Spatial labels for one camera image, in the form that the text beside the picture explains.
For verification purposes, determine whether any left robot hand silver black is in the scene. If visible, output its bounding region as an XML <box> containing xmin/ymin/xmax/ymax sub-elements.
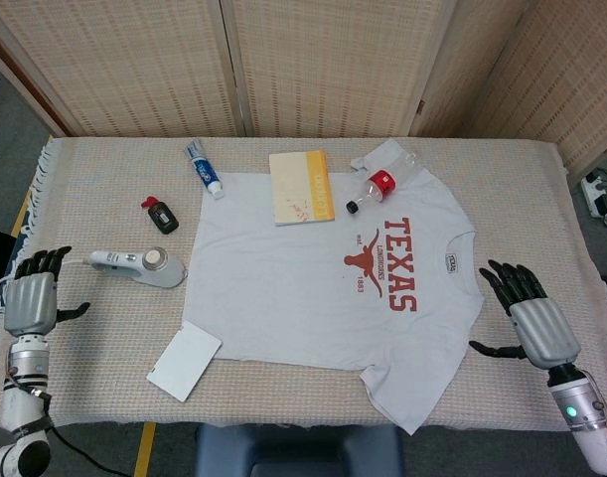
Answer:
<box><xmin>3</xmin><ymin>245</ymin><xmax>91</xmax><ymax>339</ymax></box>

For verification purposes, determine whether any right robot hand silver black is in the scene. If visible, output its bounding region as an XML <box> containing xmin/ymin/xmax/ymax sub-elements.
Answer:
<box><xmin>469</xmin><ymin>258</ymin><xmax>581</xmax><ymax>370</ymax></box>

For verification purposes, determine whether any white handheld iron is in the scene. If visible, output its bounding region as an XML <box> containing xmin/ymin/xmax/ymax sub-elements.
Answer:
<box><xmin>88</xmin><ymin>246</ymin><xmax>189</xmax><ymax>289</ymax></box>

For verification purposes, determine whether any white Texas print T-shirt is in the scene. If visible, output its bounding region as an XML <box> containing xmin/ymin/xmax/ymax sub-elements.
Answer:
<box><xmin>182</xmin><ymin>138</ymin><xmax>486</xmax><ymax>437</ymax></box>

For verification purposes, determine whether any white power strip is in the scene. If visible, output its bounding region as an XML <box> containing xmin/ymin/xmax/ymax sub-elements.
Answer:
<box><xmin>580</xmin><ymin>168</ymin><xmax>607</xmax><ymax>220</ymax></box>

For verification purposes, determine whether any beige woven tablecloth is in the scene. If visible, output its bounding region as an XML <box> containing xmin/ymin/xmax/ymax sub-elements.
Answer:
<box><xmin>0</xmin><ymin>134</ymin><xmax>607</xmax><ymax>432</ymax></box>

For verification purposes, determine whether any small black bottle red cap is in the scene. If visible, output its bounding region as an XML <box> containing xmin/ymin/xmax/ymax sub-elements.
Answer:
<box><xmin>140</xmin><ymin>196</ymin><xmax>180</xmax><ymax>236</ymax></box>

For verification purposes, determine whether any white rectangular card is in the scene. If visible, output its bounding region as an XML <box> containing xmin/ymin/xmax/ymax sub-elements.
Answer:
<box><xmin>146</xmin><ymin>321</ymin><xmax>224</xmax><ymax>402</ymax></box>

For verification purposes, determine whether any clear bottle red label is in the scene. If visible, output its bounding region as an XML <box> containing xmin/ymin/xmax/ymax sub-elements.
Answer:
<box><xmin>346</xmin><ymin>151</ymin><xmax>423</xmax><ymax>216</ymax></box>

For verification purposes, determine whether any blue white toothpaste tube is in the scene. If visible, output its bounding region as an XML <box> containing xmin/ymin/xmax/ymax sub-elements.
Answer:
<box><xmin>185</xmin><ymin>139</ymin><xmax>227</xmax><ymax>201</ymax></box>

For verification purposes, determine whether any blue padded seat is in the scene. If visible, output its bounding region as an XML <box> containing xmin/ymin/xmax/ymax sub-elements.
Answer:
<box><xmin>193</xmin><ymin>424</ymin><xmax>406</xmax><ymax>477</ymax></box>

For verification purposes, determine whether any cream yellow book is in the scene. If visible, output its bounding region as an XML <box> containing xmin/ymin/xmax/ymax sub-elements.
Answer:
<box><xmin>268</xmin><ymin>150</ymin><xmax>337</xmax><ymax>229</ymax></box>

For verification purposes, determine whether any beige folding screen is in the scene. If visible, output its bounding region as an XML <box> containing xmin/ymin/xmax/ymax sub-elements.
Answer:
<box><xmin>0</xmin><ymin>0</ymin><xmax>607</xmax><ymax>173</ymax></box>

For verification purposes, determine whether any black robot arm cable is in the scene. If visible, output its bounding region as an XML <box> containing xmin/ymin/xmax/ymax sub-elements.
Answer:
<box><xmin>48</xmin><ymin>425</ymin><xmax>135</xmax><ymax>474</ymax></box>

